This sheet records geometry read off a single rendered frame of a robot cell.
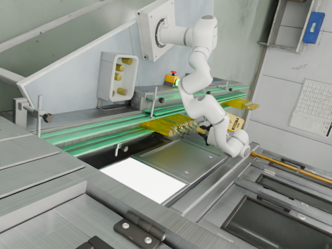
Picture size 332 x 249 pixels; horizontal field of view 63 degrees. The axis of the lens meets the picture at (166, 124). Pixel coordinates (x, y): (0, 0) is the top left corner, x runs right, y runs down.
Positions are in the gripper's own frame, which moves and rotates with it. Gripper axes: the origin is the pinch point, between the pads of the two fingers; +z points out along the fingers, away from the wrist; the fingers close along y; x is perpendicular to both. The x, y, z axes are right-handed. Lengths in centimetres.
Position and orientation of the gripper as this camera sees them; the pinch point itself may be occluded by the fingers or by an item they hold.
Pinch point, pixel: (202, 131)
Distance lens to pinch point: 152.0
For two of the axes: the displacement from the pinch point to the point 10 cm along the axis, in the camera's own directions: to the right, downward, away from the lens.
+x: -7.2, 0.7, -6.9
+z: -6.6, -3.5, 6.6
